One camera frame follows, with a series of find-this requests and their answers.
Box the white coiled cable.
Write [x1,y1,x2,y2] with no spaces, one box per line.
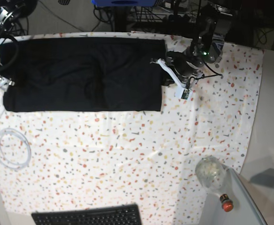
[0,110,32,171]

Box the clear plastic bottle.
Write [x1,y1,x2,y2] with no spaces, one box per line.
[195,156,234,212]

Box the black t-shirt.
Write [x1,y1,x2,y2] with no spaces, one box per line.
[2,37,166,112]

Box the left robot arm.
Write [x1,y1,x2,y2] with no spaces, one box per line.
[151,0,241,100]

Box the black computer keyboard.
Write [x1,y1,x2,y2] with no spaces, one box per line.
[31,204,142,225]

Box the frosted glass panel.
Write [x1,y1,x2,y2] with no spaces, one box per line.
[224,169,266,225]

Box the terrazzo patterned tablecloth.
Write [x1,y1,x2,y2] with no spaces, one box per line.
[0,43,265,225]

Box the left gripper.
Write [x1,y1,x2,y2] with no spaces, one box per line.
[150,51,204,101]

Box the black power strip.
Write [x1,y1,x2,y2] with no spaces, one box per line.
[167,14,196,23]

